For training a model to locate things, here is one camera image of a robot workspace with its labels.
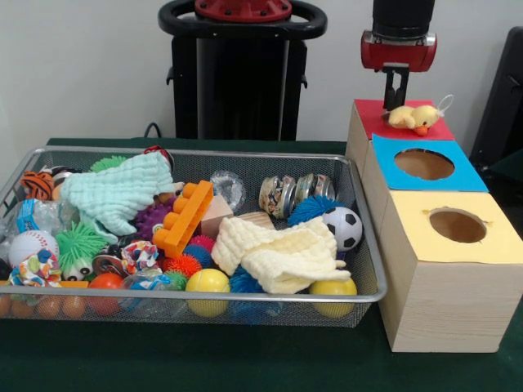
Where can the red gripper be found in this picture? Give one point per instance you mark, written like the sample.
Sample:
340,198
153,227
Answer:
398,55

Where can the yellow plush duck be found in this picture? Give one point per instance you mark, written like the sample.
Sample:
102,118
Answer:
417,116

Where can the cream waffle cloth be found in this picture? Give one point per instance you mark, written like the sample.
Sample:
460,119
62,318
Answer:
278,253

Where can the mint green waffle cloth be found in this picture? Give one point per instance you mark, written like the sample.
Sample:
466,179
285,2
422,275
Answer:
114,192

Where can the silver mesh bin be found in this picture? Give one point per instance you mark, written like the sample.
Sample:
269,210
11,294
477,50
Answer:
355,183

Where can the wooden box three holes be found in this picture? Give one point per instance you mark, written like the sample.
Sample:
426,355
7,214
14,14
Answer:
449,310

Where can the black upright panel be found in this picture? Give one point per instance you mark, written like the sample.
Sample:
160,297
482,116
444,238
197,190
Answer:
502,102

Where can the crushed printed metal can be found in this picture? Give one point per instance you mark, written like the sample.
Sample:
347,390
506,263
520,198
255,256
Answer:
314,185

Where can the dark green table cloth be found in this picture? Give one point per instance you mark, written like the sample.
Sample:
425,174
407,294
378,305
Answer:
510,161
204,359

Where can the black white soccer ball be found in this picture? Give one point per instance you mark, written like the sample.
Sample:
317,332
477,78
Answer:
343,228

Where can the silver metal can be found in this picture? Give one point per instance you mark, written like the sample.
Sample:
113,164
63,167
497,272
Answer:
278,196

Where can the plain yellow ball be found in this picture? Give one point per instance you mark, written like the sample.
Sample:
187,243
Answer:
333,296

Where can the plain wooden block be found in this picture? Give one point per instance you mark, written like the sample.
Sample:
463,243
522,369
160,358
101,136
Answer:
216,218

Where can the orange toy building block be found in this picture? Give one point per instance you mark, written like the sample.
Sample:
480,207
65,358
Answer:
184,222

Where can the yellow seamed ball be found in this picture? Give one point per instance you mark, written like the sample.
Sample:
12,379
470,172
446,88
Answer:
206,281

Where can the white baseball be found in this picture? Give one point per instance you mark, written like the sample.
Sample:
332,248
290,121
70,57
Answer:
32,245

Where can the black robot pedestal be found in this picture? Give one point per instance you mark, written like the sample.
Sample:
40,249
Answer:
245,90

